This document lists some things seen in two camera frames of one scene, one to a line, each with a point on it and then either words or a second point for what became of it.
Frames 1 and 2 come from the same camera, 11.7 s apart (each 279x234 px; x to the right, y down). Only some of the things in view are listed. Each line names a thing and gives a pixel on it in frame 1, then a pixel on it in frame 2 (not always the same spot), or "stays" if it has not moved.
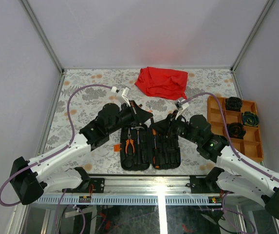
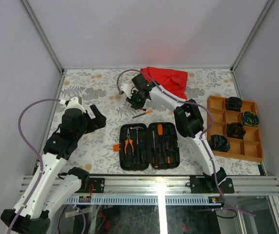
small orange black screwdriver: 171,120 to 168,154
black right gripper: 161,126 to 132,101
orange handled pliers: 129,140 stays
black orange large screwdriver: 156,152 stays
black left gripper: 141,115 to 97,123
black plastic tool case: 140,147 stays
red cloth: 164,84 stays
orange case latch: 117,148 stays
